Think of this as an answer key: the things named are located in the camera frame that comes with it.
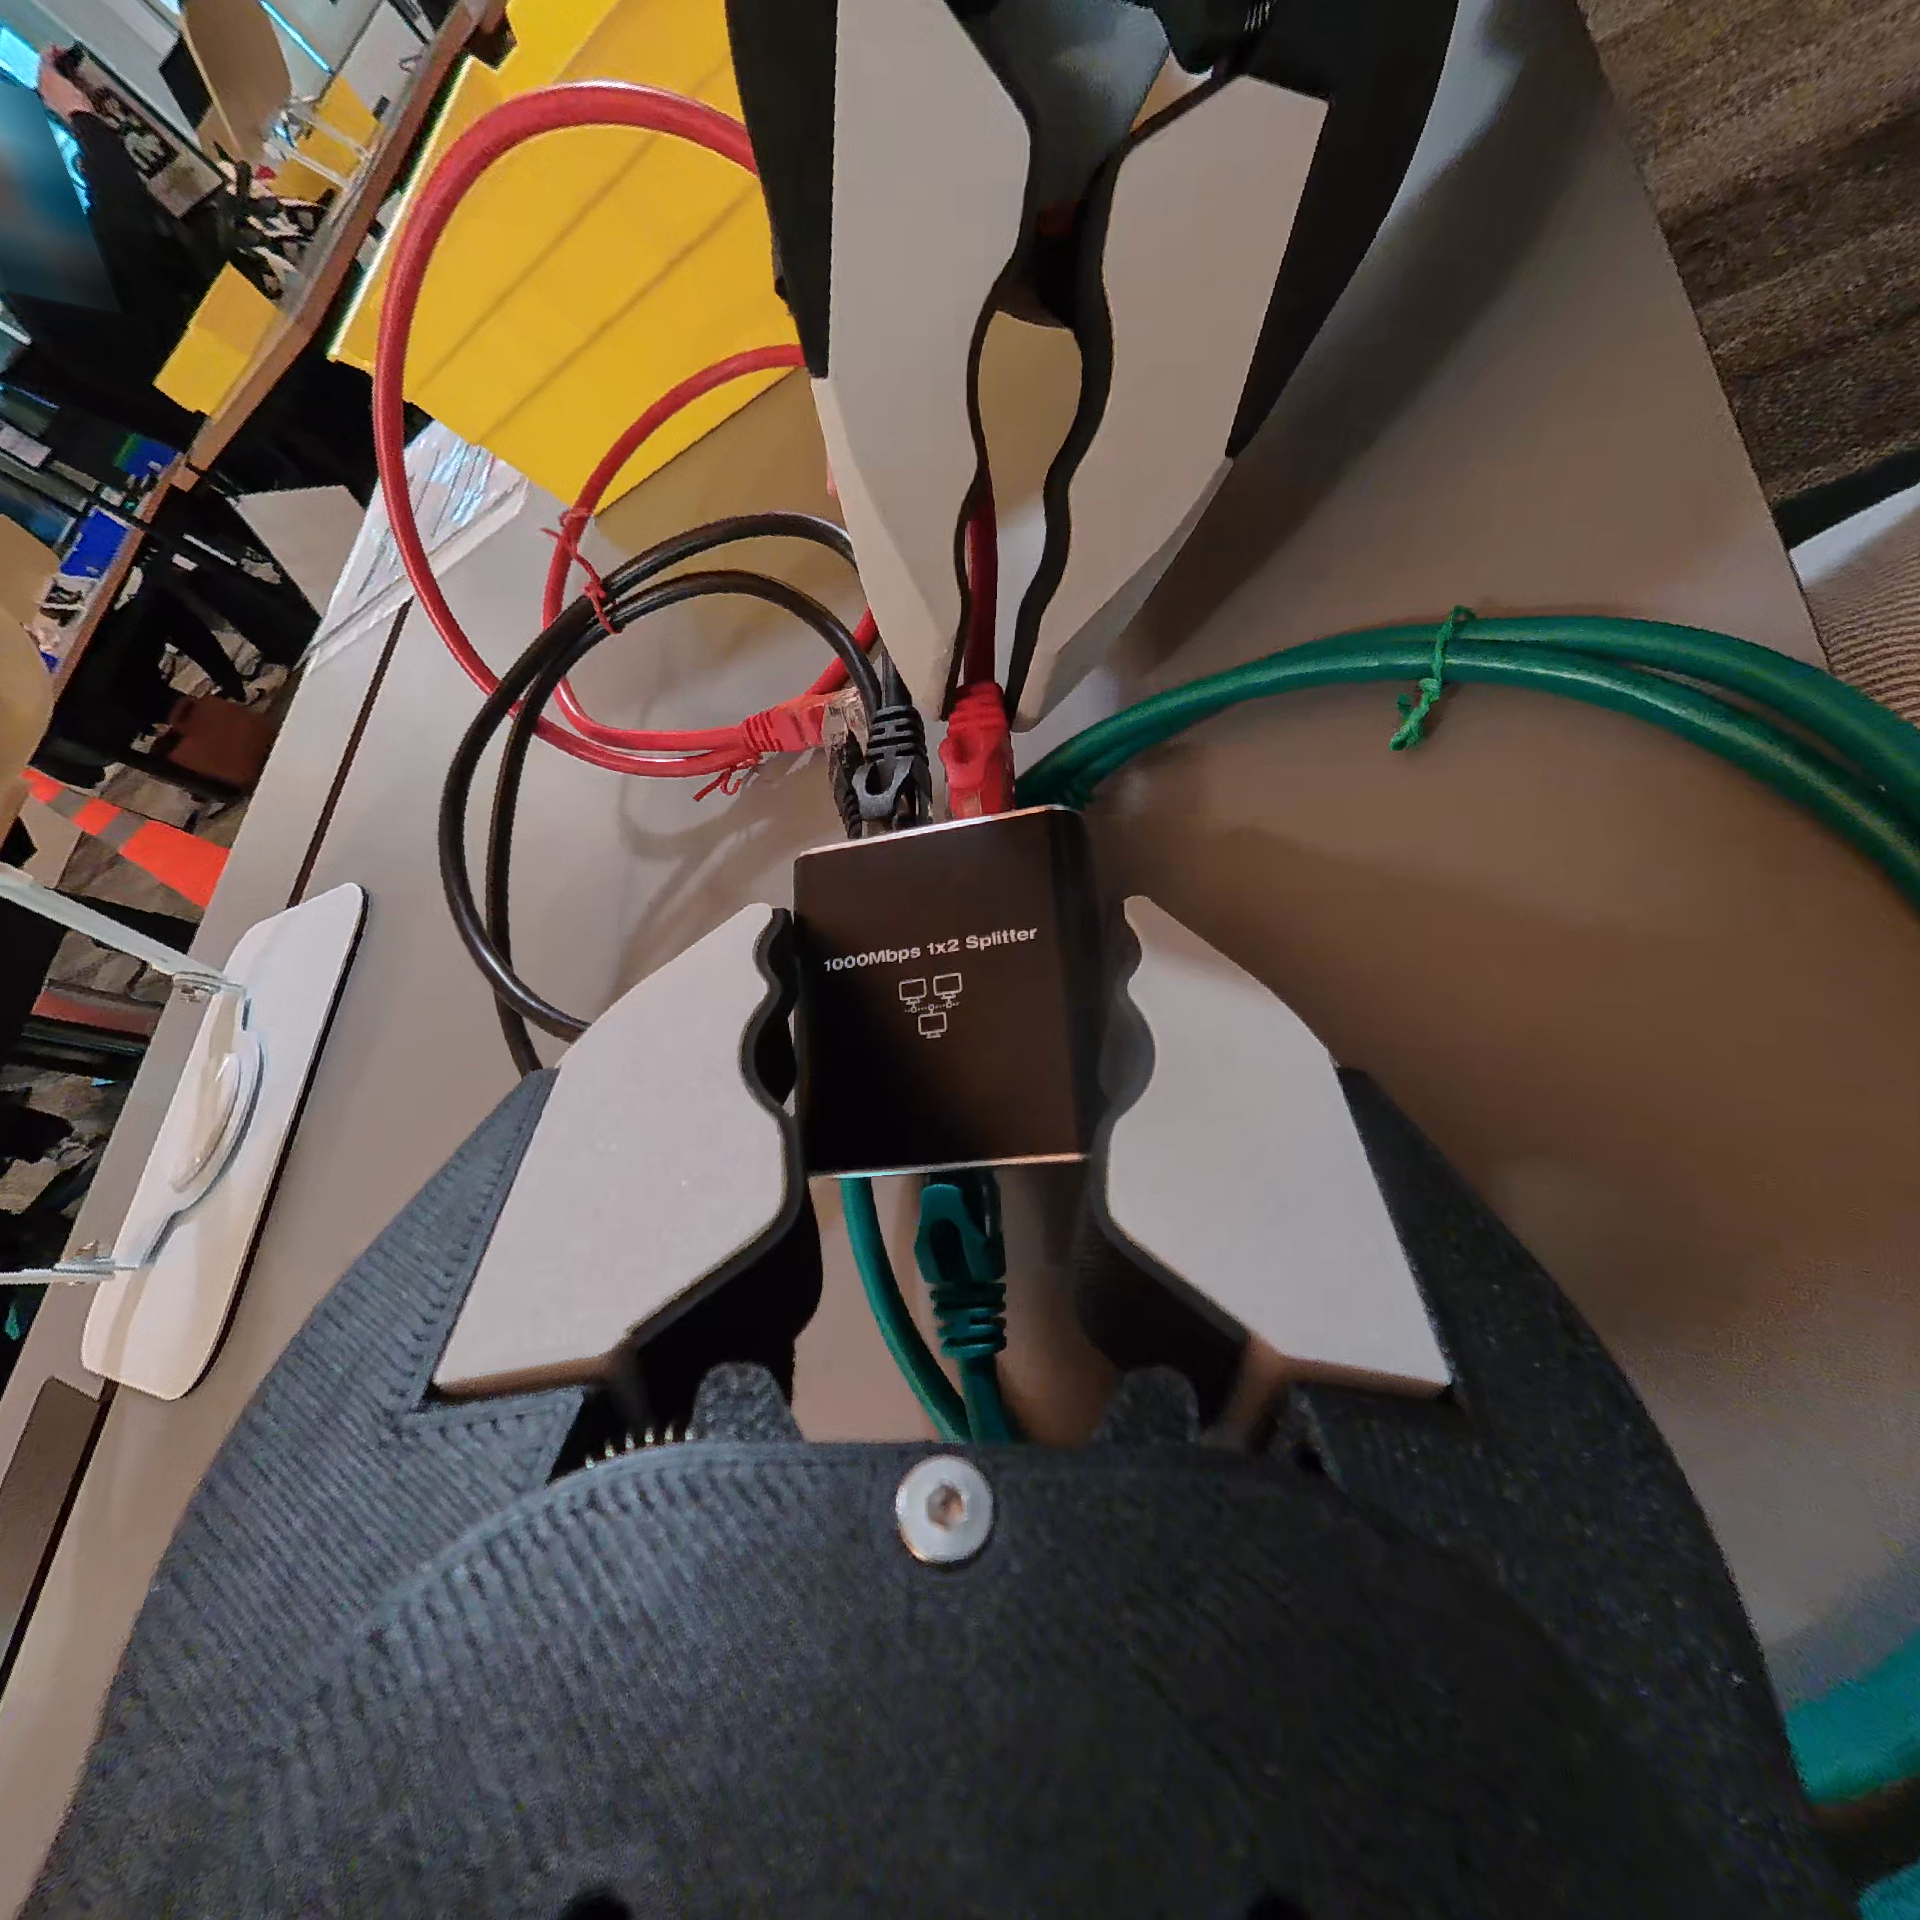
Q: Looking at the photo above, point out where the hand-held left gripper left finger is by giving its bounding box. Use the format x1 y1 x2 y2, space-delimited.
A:
432 903 824 1427

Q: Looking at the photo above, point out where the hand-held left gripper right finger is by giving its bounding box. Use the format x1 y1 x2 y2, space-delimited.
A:
1087 893 1458 1435

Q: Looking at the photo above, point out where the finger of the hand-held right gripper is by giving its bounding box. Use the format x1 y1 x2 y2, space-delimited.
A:
813 0 1036 710
1004 75 1328 734

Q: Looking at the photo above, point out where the yellow plastic bin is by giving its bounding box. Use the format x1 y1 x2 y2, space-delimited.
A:
153 266 296 410
328 0 891 519

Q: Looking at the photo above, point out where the green network cable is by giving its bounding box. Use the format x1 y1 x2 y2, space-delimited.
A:
835 605 1920 1454

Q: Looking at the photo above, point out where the black network splitter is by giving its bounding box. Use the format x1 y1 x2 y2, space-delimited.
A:
791 806 1118 1175

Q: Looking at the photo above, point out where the black network cable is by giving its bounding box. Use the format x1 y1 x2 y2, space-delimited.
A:
437 512 942 1080

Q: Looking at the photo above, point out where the red network cable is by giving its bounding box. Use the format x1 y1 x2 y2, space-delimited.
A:
374 82 1028 824

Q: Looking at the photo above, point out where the grey desk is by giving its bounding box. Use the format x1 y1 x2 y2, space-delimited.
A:
0 0 1835 1920

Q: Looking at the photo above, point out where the white tablet stand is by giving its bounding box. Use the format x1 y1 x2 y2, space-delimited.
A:
0 860 374 1404

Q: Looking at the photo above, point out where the red twist tie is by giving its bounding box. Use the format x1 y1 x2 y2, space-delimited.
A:
560 509 621 639

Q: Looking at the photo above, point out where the green twist tie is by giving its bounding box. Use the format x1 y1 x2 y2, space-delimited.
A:
1382 605 1483 756

